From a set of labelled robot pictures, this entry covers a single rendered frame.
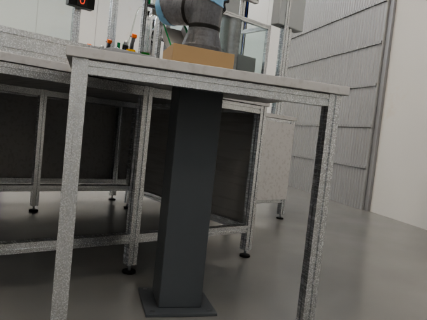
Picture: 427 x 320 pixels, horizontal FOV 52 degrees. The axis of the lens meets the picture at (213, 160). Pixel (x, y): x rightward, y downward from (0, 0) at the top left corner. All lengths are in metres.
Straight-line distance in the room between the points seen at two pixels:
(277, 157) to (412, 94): 1.68
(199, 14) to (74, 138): 0.65
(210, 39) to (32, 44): 0.67
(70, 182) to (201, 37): 0.68
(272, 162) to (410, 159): 1.56
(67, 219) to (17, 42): 0.74
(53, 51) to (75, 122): 0.57
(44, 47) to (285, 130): 2.27
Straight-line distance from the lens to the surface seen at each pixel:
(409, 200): 4.53
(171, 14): 1.71
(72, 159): 1.31
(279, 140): 3.55
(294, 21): 3.77
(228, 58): 1.55
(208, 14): 1.62
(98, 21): 10.21
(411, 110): 4.63
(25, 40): 1.80
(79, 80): 1.31
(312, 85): 1.46
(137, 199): 1.93
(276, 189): 3.60
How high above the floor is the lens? 0.66
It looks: 4 degrees down
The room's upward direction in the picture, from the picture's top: 6 degrees clockwise
